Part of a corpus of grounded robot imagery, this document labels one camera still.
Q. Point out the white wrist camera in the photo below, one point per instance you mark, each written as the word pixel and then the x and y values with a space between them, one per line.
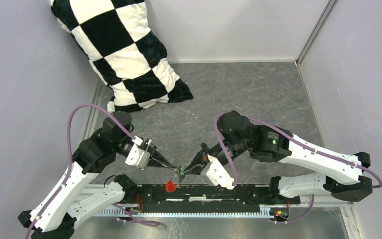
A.
pixel 216 175
pixel 137 157

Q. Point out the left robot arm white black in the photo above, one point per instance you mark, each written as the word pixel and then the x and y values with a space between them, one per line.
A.
pixel 58 215

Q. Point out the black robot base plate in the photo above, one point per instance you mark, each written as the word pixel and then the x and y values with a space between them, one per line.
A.
pixel 244 198

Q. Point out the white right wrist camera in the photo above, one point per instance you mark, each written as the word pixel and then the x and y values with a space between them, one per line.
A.
pixel 216 175

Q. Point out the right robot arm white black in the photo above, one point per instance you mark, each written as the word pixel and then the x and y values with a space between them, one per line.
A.
pixel 331 173

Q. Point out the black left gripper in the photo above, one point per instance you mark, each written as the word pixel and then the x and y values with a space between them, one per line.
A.
pixel 150 146

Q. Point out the aluminium frame rail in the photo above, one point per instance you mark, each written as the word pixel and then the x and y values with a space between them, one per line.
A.
pixel 263 212

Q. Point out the black white checkered pillow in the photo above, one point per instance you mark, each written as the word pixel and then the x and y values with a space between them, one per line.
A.
pixel 123 51

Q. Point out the metal key holder red handle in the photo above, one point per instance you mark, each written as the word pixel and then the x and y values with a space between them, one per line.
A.
pixel 174 182

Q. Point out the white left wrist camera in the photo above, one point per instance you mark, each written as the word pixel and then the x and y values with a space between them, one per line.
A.
pixel 137 157

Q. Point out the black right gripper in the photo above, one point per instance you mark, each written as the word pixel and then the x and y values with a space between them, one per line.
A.
pixel 199 159

